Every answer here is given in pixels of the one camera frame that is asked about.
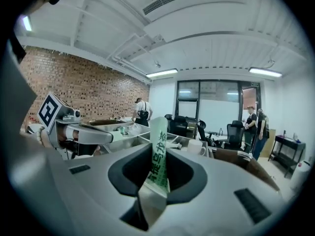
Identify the white cup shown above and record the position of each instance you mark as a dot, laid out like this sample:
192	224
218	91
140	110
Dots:
195	147

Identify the clear plastic bottle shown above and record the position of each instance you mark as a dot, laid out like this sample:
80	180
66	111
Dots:
126	129

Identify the black office chair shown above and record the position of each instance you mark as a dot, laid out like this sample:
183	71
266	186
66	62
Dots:
235	134
203	130
178	126

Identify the glass partition with black frame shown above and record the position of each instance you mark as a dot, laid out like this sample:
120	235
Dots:
216	99

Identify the white round appliance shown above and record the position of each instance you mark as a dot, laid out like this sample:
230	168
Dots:
301	176

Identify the stainless steel cart compartment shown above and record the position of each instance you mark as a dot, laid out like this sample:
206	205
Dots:
137	138

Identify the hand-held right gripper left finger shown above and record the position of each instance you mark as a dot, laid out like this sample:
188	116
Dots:
130	171

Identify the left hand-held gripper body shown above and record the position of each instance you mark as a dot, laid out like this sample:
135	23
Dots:
50	112

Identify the long ceiling light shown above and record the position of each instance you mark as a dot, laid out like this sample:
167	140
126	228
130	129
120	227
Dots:
265	72
161	72
27	23

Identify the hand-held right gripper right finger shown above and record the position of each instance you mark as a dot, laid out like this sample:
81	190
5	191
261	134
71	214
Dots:
187	181

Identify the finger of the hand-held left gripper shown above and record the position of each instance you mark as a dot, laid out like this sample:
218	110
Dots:
94	134

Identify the black side table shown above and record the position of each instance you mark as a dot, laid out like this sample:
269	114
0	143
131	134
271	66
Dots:
288	151

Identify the person's grey clothing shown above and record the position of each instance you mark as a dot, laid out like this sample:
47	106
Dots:
21	82

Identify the person's left hand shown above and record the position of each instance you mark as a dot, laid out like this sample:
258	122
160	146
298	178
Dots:
64	135

